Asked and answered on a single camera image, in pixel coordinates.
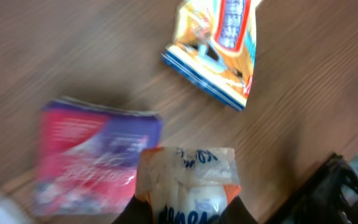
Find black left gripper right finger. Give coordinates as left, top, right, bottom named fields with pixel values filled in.
left=218, top=196, right=258, bottom=224

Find small orange tissue pack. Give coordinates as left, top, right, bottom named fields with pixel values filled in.
left=135, top=147, right=241, bottom=224

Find yellow blue snack bag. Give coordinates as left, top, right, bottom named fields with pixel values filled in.
left=162, top=0, right=261, bottom=111

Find red purple sanitary pad pack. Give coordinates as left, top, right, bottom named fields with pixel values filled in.
left=35, top=98, right=162, bottom=216

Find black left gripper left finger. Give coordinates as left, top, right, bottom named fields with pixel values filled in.
left=112, top=196, right=153, bottom=224

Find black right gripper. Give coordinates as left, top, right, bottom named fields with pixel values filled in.
left=267, top=153, right=358, bottom=224

